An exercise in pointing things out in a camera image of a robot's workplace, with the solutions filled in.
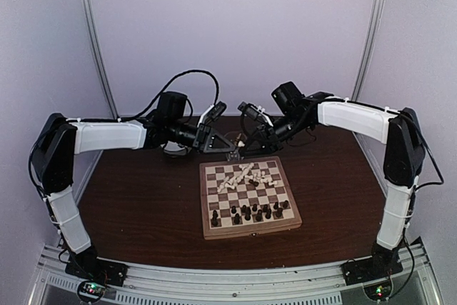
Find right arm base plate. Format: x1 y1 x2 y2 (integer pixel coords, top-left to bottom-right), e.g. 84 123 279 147
341 257 403 286

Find pile of white chess pieces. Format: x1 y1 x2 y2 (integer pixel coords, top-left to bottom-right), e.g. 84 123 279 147
216 161 281 193

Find aluminium frame post right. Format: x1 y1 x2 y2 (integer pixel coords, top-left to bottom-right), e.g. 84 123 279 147
351 0 386 101

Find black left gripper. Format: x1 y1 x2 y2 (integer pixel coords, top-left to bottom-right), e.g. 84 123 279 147
168 119 236 155

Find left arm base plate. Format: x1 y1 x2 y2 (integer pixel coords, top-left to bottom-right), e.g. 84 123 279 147
65 260 128 286

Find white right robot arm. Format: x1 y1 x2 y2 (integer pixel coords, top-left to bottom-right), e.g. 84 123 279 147
239 81 426 278

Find wooden chess board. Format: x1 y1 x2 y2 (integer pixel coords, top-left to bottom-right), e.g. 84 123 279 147
199 156 302 240

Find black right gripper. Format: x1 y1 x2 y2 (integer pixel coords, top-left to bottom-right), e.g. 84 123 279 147
239 112 311 156

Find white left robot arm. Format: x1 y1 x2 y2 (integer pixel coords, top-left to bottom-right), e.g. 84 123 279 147
29 91 243 279

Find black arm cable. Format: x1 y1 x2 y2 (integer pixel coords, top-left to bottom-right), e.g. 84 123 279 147
28 69 221 191
241 96 446 188

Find dark chess piece corner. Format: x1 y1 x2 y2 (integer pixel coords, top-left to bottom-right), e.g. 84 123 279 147
211 210 219 227

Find pile of dark chess pieces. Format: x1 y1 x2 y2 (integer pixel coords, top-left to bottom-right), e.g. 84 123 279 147
249 179 259 186

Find aluminium frame post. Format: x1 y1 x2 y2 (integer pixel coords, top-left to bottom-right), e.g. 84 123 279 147
351 0 386 101
81 0 119 119

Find dark chess pawn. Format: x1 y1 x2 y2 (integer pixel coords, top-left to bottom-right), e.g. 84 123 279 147
275 207 283 219

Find clear drinking glass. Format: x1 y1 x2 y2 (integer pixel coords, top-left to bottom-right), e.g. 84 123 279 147
224 131 246 161

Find dark chess piece twelfth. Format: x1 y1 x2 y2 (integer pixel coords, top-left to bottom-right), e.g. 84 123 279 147
264 209 271 219

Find aluminium frame post left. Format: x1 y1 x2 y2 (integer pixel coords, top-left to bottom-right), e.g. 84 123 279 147
81 0 119 119

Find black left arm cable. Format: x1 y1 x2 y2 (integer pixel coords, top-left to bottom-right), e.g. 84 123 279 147
28 69 221 191

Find white scalloped bowl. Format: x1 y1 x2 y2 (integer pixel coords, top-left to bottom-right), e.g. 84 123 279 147
161 141 192 158

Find aluminium front rail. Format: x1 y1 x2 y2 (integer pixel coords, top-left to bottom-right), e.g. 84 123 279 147
30 240 435 305

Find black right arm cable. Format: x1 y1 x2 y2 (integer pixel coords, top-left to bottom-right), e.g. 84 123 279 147
241 96 446 188

